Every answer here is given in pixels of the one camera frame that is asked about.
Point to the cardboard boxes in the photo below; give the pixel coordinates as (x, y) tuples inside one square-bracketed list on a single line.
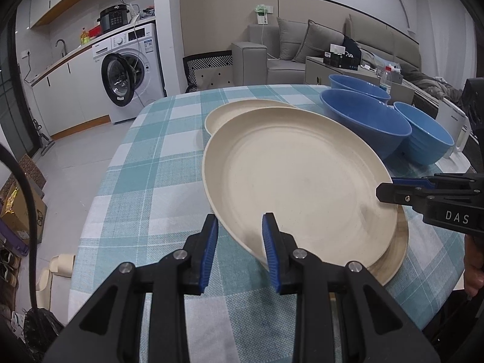
[(22, 200)]

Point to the yellow bottle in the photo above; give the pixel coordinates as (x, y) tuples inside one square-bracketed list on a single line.
[(85, 37)]

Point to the grey cushion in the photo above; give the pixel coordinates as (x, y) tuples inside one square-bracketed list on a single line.
[(321, 43), (293, 39)]

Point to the dark navy bag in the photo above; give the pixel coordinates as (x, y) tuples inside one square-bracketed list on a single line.
[(352, 48)]

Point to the grey side cabinet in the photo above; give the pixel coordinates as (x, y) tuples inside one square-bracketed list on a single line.
[(315, 70)]

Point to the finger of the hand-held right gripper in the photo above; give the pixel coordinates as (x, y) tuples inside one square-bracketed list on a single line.
[(400, 193), (412, 181)]

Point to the grey duvet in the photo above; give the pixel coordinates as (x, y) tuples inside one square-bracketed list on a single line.
[(431, 81)]

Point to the white electric kettle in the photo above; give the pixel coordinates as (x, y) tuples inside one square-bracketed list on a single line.
[(452, 124)]

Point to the black bag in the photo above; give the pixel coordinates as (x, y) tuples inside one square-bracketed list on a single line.
[(39, 331)]

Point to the teal checked tablecloth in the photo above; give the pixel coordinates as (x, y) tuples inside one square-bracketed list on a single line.
[(151, 181)]

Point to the bed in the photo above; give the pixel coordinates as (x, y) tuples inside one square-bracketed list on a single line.
[(427, 94)]

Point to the grey sofa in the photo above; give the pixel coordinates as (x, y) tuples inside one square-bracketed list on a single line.
[(257, 60)]

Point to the kitchen faucet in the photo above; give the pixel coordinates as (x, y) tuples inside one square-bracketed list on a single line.
[(62, 45)]

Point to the black pressure cooker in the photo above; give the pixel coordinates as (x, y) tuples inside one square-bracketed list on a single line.
[(113, 17)]

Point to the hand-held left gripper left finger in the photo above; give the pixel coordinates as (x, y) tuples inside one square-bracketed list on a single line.
[(210, 250)]

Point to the cream slipper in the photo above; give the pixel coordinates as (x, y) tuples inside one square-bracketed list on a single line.
[(62, 265), (43, 289)]

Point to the large blue bowl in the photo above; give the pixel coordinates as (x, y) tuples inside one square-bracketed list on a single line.
[(359, 118)]

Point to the green white wall device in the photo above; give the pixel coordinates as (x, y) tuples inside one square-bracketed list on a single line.
[(262, 13)]

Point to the large cream plate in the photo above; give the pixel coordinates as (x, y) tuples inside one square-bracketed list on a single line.
[(295, 181)]

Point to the person's right hand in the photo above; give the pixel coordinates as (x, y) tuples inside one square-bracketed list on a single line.
[(475, 272)]

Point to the white kitchen base cabinets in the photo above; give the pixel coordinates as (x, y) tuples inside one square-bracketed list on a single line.
[(75, 90)]

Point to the black box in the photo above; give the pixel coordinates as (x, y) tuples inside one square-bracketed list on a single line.
[(340, 61)]

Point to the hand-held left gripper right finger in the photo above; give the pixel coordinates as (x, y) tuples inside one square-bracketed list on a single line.
[(270, 250)]

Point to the white washing machine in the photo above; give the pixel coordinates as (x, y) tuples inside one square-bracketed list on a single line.
[(147, 83)]

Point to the clear water bottle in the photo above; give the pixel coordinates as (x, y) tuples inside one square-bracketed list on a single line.
[(385, 81)]

